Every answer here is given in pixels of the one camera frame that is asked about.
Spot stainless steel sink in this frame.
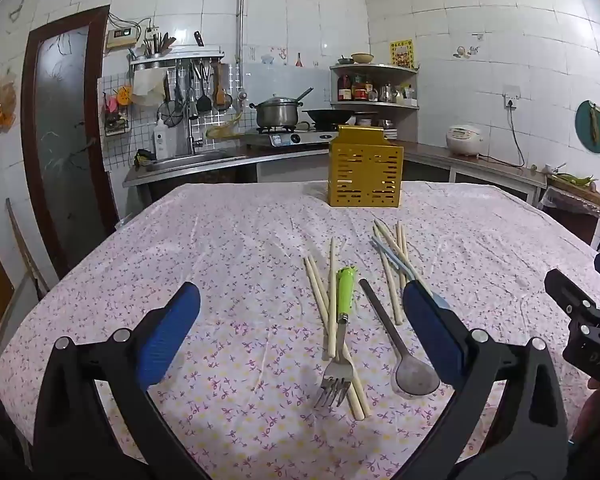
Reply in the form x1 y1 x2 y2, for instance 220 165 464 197
145 149 248 173

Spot beige wall control box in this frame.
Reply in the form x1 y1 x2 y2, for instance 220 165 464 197
105 27 137 51

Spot metal wall rack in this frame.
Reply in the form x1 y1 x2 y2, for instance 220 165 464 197
130 46 226 68

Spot yellow cloth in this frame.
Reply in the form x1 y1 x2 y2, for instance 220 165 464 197
205 112 243 139

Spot green peppers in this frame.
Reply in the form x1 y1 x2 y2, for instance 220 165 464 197
555 172 598 186

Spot black power cable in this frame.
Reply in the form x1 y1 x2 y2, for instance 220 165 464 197
507 105 527 167

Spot yellow wall poster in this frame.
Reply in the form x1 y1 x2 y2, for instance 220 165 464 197
390 38 415 68

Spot pale blue handled utensil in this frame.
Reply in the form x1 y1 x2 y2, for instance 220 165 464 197
371 237 451 311

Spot pink floral tablecloth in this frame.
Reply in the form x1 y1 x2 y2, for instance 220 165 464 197
0 180 600 480

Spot metal spoon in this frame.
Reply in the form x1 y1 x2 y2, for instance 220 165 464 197
358 278 441 397

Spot metal faucet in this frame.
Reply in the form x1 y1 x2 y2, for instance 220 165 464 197
185 110 203 156

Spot wire wall basket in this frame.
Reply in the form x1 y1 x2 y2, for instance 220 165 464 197
100 75 132 138

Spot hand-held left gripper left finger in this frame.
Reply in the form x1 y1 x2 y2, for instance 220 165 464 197
32 281 203 480

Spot metal kettles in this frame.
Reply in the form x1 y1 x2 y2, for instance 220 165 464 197
377 83 416 102

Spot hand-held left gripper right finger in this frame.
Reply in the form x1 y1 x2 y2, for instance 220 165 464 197
402 280 570 480

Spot kitchen counter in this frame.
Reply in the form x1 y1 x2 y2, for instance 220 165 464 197
122 140 548 206

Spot stainless steel pot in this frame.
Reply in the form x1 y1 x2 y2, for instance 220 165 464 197
249 94 302 128

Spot gas stove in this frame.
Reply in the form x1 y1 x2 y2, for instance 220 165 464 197
244 127 341 148

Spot cutlery caddy with utensils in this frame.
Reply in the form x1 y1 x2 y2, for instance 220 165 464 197
144 31 175 58

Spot orange plastic bag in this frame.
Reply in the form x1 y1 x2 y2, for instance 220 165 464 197
0 72 18 134

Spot row of hanging kitchen utensils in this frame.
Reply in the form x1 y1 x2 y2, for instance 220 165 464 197
160 60 233 128

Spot green handled metal fork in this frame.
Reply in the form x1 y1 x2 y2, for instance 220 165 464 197
314 266 357 409

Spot grey corner shelf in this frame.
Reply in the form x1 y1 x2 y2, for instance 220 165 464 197
329 62 421 141

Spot white soap bottle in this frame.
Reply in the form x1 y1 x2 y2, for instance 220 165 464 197
152 112 170 160

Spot grey wall pipe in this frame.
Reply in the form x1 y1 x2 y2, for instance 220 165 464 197
234 0 247 111

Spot teal round board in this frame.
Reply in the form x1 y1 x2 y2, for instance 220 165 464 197
575 100 600 154

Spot white rice cooker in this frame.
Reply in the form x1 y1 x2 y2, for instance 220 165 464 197
446 125 487 157

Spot row of sauce bottles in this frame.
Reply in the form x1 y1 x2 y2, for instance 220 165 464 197
337 74 376 102

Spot white plastic bag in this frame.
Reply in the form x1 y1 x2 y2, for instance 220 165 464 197
132 67 168 108

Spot yellow slotted utensil holder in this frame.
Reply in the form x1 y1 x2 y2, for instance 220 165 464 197
327 126 406 208

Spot black wok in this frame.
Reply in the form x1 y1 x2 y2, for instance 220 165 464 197
301 108 356 128

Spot side table with plastic cover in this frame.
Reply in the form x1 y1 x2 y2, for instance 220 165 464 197
540 175 600 246

